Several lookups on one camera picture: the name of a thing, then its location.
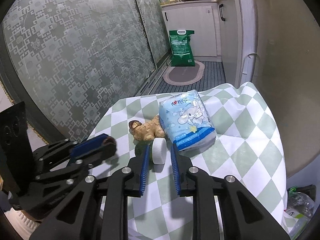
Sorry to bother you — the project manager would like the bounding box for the white bottle cap jar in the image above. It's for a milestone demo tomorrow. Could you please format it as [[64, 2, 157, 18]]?
[[151, 138, 167, 165]]

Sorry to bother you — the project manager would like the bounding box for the ginger root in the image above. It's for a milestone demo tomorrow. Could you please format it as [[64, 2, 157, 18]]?
[[129, 115, 165, 141]]

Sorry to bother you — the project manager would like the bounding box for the light blue tissue pack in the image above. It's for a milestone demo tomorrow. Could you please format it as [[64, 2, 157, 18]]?
[[159, 90, 216, 151]]

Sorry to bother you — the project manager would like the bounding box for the clear plastic bag with trash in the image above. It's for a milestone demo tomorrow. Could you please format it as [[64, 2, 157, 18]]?
[[285, 185, 316, 239]]

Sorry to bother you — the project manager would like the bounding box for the white kitchen cabinet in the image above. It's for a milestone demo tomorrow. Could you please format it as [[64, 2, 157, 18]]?
[[161, 0, 221, 61]]

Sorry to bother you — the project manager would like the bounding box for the green white checkered tablecloth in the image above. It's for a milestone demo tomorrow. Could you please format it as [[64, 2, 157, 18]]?
[[91, 82, 289, 239]]

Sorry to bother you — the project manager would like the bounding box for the frosted patterned sliding door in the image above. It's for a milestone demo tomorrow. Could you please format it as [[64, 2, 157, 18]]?
[[1, 0, 170, 142]]

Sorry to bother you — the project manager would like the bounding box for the oval grey floor mat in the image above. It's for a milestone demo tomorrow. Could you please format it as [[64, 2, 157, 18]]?
[[163, 61, 205, 86]]

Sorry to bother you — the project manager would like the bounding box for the striped blue floor rug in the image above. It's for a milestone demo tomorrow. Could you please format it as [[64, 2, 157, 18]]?
[[150, 60, 226, 94]]

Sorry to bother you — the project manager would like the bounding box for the green rice bag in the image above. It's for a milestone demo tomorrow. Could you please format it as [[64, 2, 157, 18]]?
[[169, 29, 195, 67]]

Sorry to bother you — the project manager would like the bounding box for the silver refrigerator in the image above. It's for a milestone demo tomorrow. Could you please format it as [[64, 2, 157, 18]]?
[[253, 0, 319, 177]]

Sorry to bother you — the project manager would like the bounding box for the side cabinet with black handles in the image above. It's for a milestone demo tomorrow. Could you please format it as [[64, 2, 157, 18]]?
[[217, 0, 258, 88]]

